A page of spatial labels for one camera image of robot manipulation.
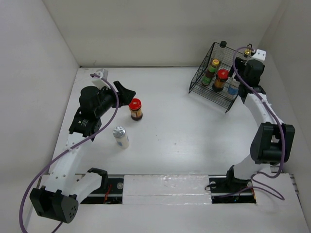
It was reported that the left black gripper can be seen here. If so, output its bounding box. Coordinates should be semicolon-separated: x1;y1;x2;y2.
95;81;135;117

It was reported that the clear glass oil dispenser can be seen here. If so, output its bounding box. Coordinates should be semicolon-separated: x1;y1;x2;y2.
243;44;255;60

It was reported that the red-lid chili jar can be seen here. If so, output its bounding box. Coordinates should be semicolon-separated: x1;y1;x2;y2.
212;69;229;92
128;98;143;121

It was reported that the silver-lid white shaker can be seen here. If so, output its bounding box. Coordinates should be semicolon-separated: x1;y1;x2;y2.
113;126;129;149
227;77;240;99

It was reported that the black-cap red-label vinegar bottle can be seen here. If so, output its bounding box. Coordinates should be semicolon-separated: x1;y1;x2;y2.
214;41;227;62

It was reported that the yellow-cap green-label sauce bottle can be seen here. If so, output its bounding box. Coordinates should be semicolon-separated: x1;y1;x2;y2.
201;59;220;86

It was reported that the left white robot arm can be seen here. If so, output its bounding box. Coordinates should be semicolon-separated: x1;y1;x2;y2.
30;81;136;223

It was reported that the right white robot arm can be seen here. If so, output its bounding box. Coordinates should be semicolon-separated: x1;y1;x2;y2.
225;57;295;191

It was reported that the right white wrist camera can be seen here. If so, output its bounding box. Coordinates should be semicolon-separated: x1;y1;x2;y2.
251;49;267;62

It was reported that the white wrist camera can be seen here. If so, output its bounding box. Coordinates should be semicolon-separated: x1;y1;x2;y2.
90;68;109;90
251;49;267;62

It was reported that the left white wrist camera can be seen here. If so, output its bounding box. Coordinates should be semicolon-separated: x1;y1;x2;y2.
90;68;109;90

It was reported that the black wire rack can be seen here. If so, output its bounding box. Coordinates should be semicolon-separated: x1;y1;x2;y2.
189;42;238;111

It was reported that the black mounting rail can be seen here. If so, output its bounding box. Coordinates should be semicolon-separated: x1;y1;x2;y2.
82;174;256;205

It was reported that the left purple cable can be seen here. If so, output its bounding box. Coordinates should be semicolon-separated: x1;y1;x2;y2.
19;72;120;233

